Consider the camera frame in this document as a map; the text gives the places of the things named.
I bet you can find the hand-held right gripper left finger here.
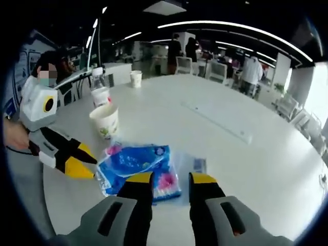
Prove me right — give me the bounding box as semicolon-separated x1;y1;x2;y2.
55;172;154;246

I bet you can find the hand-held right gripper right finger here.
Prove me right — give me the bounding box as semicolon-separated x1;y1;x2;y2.
189;172;294;246

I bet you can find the printed white paper cup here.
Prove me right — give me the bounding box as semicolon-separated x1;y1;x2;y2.
89;104;120;140
130;70;143;89

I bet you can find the floral blue tissue packet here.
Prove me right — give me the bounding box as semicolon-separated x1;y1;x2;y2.
96;142;182;206

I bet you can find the clear plastic water bottle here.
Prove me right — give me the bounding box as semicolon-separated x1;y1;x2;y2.
90;68;111;108

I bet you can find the person's left hand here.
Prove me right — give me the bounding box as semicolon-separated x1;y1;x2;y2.
4;120;33;152

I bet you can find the white table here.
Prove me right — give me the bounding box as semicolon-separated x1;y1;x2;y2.
42;73;328;246

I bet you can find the white office chair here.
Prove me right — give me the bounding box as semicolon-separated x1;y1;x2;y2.
209;62;228;84
175;56;193;75
271;93;300;121
294;110;326;154

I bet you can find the narrow bright window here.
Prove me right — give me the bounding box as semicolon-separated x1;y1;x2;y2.
304;61;328;121

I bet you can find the long ceiling light strip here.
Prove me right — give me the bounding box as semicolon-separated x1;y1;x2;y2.
157;20;314;62

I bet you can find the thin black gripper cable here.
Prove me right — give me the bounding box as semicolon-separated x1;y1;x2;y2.
5;145;34;156

